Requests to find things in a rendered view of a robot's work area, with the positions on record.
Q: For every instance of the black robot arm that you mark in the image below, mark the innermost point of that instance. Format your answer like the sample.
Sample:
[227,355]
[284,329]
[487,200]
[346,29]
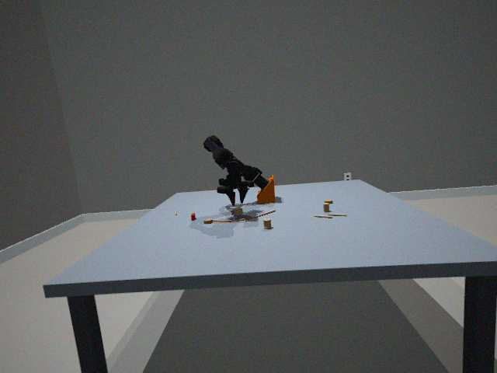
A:
[224,158]

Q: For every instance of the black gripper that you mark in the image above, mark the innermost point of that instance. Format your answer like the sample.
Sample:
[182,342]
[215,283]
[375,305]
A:
[236,183]

